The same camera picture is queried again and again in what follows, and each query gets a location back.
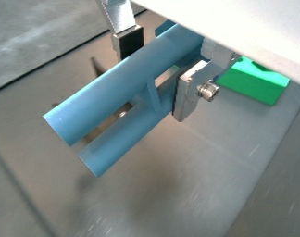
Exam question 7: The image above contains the green shape sorter block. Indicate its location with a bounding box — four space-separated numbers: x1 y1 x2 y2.
217 56 291 106

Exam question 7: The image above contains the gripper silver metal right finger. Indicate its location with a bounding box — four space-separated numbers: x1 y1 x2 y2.
173 38 241 122

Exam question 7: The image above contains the blue three prong object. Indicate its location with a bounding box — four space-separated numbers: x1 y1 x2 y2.
43 25 204 176

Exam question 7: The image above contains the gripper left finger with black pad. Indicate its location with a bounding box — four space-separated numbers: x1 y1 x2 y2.
96 0 144 61

